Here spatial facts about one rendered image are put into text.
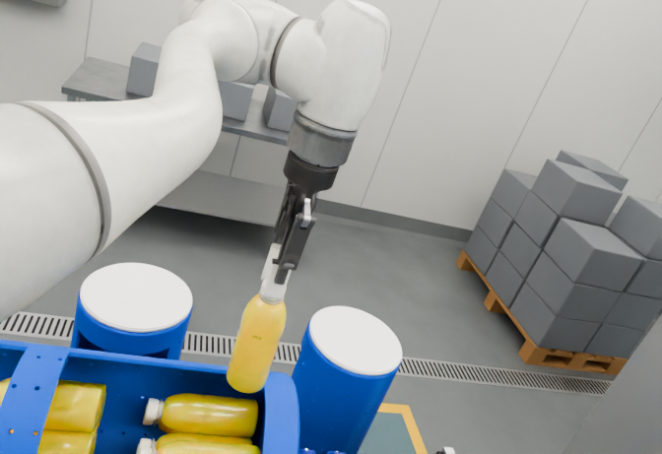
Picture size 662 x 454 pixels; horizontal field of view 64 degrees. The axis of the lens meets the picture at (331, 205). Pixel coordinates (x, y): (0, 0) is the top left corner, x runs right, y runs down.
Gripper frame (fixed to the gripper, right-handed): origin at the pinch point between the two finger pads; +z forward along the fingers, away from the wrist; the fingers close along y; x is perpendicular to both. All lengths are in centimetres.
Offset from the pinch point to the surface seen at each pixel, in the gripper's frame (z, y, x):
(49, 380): 26.2, -1.3, 29.8
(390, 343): 46, 43, -51
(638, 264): 60, 169, -266
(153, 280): 46, 56, 17
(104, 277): 46, 54, 29
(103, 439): 51, 9, 20
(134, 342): 49, 35, 18
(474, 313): 149, 217, -212
